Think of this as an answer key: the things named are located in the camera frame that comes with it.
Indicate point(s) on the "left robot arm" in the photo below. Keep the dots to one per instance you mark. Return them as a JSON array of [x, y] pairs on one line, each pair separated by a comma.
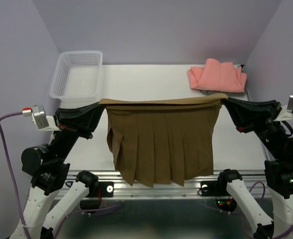
[[46, 165]]

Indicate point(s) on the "grey pleated skirt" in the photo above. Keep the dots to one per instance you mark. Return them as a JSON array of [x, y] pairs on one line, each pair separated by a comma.
[[209, 92]]

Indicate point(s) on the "white plastic bin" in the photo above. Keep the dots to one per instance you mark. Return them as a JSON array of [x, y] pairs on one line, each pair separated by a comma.
[[77, 76]]

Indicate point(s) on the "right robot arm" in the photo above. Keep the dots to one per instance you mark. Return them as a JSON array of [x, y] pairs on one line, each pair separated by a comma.
[[279, 179]]

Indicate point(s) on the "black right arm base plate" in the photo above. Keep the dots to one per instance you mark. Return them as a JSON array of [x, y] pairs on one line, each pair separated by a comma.
[[210, 189]]

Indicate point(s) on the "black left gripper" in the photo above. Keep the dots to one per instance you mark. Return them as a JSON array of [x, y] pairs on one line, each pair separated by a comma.
[[81, 120]]

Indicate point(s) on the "pink skirt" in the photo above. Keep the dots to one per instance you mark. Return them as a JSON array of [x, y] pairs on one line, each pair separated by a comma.
[[217, 76]]

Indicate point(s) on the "olive brown skirt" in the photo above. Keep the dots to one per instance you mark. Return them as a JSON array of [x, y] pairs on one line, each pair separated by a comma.
[[162, 142]]

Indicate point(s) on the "aluminium rail frame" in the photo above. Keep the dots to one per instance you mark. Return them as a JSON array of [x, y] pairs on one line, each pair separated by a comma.
[[167, 81]]

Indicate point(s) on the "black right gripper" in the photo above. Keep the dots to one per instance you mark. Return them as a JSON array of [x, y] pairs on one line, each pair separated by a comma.
[[252, 115]]

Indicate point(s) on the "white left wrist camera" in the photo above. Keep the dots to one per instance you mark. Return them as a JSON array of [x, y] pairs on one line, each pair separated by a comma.
[[42, 121]]

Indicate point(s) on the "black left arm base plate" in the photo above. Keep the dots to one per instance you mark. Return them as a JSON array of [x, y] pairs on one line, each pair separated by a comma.
[[101, 189]]

